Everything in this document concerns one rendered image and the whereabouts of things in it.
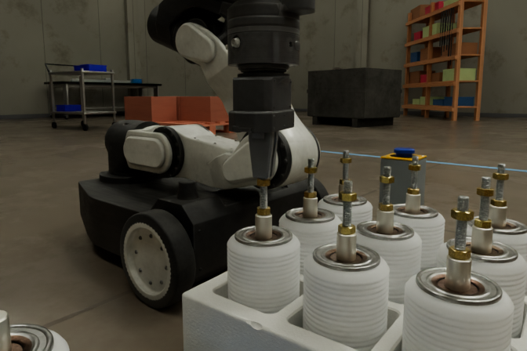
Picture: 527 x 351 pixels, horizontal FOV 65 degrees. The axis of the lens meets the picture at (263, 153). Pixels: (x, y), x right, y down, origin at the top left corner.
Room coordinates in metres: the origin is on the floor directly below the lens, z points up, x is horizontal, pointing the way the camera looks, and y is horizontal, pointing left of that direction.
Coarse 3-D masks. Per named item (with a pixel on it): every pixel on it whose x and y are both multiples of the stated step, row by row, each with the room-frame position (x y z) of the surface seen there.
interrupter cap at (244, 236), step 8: (240, 232) 0.53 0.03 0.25; (248, 232) 0.53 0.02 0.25; (272, 232) 0.54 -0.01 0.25; (280, 232) 0.53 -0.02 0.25; (288, 232) 0.53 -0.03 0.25; (240, 240) 0.50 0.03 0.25; (248, 240) 0.50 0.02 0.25; (256, 240) 0.50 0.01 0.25; (264, 240) 0.51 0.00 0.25; (272, 240) 0.50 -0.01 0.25; (280, 240) 0.50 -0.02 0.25; (288, 240) 0.50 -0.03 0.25
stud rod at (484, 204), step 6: (486, 180) 0.47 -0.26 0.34; (486, 186) 0.47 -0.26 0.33; (480, 198) 0.47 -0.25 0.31; (486, 198) 0.47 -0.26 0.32; (480, 204) 0.47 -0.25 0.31; (486, 204) 0.47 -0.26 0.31; (480, 210) 0.47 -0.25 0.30; (486, 210) 0.47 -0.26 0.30; (480, 216) 0.47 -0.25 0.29; (486, 216) 0.47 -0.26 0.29
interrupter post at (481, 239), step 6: (474, 228) 0.47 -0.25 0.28; (480, 228) 0.47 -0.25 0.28; (492, 228) 0.47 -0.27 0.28; (474, 234) 0.47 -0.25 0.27; (480, 234) 0.46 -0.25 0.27; (486, 234) 0.46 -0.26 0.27; (474, 240) 0.47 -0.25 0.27; (480, 240) 0.46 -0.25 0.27; (486, 240) 0.46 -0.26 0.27; (474, 246) 0.47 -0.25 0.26; (480, 246) 0.46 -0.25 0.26; (486, 246) 0.46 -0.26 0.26; (480, 252) 0.46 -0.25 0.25; (486, 252) 0.46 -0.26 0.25
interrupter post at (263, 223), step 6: (258, 216) 0.51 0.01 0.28; (264, 216) 0.51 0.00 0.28; (270, 216) 0.52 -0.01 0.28; (258, 222) 0.51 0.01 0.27; (264, 222) 0.51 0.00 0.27; (270, 222) 0.52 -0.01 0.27; (258, 228) 0.51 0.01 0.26; (264, 228) 0.51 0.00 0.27; (270, 228) 0.52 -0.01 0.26; (258, 234) 0.51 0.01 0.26; (264, 234) 0.51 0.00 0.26; (270, 234) 0.52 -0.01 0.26
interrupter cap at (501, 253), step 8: (448, 248) 0.48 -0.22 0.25; (496, 248) 0.47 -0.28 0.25; (504, 248) 0.47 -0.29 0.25; (512, 248) 0.47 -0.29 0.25; (472, 256) 0.45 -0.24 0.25; (480, 256) 0.45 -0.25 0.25; (488, 256) 0.45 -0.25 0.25; (496, 256) 0.45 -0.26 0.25; (504, 256) 0.45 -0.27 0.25; (512, 256) 0.44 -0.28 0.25
